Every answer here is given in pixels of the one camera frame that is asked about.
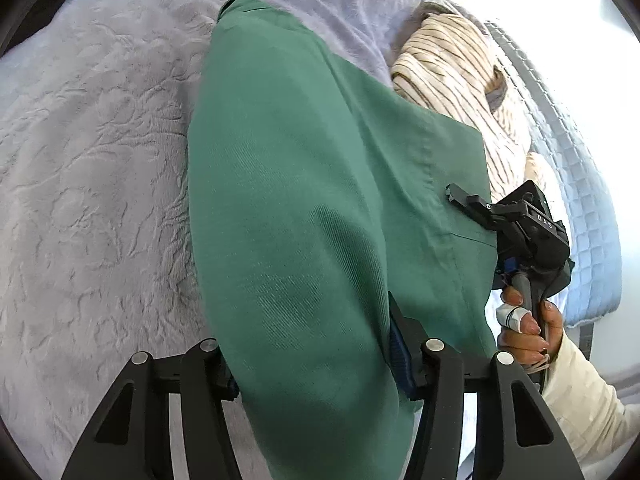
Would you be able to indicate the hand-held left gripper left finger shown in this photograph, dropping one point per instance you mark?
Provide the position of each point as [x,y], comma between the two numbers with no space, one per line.
[202,385]

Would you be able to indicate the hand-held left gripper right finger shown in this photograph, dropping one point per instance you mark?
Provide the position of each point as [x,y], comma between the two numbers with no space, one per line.
[400,355]

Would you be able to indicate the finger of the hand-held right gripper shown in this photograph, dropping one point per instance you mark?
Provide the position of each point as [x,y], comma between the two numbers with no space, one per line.
[472,205]

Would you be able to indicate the green garment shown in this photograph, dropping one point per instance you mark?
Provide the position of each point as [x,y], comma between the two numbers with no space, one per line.
[300,210]

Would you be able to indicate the person's right hand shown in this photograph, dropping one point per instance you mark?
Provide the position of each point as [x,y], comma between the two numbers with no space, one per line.
[520,340]

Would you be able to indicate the pale quilted bed cover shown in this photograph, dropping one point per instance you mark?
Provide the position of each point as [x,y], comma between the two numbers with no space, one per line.
[590,200]

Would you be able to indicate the beige striped cloth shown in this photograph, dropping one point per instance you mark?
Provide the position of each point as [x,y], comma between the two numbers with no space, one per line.
[450,75]

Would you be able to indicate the lavender textured blanket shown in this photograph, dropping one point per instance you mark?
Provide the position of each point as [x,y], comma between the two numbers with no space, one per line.
[100,185]

